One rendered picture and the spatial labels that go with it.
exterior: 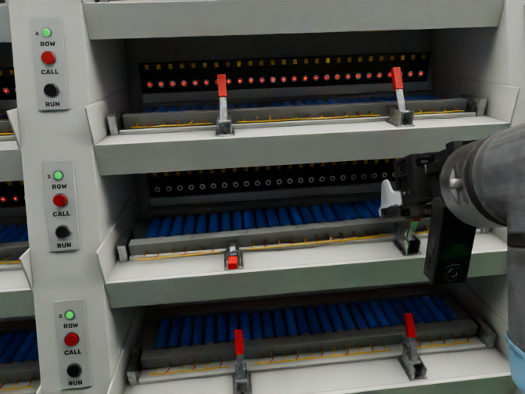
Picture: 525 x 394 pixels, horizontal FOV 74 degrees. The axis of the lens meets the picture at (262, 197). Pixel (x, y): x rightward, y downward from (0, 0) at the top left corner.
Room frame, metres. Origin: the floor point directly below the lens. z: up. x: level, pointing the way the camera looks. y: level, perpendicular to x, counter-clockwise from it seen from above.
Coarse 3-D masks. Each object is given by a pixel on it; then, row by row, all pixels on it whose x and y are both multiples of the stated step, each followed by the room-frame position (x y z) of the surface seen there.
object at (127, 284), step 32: (224, 192) 0.66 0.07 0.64; (256, 192) 0.66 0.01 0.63; (288, 192) 0.66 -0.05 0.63; (320, 192) 0.67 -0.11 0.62; (352, 192) 0.68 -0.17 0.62; (128, 224) 0.60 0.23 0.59; (128, 256) 0.53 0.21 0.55; (192, 256) 0.53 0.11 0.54; (256, 256) 0.53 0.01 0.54; (288, 256) 0.52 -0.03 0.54; (320, 256) 0.52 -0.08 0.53; (352, 256) 0.52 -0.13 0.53; (384, 256) 0.52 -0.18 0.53; (416, 256) 0.51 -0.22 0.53; (480, 256) 0.52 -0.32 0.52; (128, 288) 0.49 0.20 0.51; (160, 288) 0.49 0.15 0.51; (192, 288) 0.50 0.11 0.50; (224, 288) 0.50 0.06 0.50; (256, 288) 0.51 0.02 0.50; (288, 288) 0.51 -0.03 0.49; (320, 288) 0.52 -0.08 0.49
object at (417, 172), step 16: (448, 144) 0.39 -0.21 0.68; (464, 144) 0.39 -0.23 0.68; (400, 160) 0.47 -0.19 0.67; (416, 160) 0.44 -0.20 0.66; (432, 160) 0.44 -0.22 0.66; (400, 176) 0.47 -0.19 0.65; (416, 176) 0.43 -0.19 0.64; (432, 176) 0.43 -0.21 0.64; (416, 192) 0.43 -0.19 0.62; (432, 192) 0.43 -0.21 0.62; (416, 208) 0.44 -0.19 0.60
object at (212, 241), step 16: (304, 224) 0.57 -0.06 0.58; (320, 224) 0.56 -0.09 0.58; (336, 224) 0.56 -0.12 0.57; (352, 224) 0.56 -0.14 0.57; (368, 224) 0.56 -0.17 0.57; (384, 224) 0.57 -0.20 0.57; (400, 224) 0.57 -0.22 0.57; (144, 240) 0.54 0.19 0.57; (160, 240) 0.53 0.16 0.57; (176, 240) 0.53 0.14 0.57; (192, 240) 0.53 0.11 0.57; (208, 240) 0.54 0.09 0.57; (224, 240) 0.54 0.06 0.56; (240, 240) 0.54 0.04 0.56; (256, 240) 0.55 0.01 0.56; (272, 240) 0.55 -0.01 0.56; (288, 240) 0.56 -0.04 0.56; (304, 240) 0.56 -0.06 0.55; (336, 240) 0.55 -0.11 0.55; (144, 256) 0.52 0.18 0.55
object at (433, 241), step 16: (432, 208) 0.41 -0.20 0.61; (432, 224) 0.42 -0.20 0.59; (448, 224) 0.40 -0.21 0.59; (464, 224) 0.40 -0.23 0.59; (432, 240) 0.42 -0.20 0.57; (448, 240) 0.41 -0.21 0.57; (464, 240) 0.41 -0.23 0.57; (432, 256) 0.42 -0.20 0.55; (448, 256) 0.42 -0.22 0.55; (464, 256) 0.42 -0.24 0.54; (432, 272) 0.43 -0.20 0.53; (448, 272) 0.42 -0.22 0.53; (464, 272) 0.43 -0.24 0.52
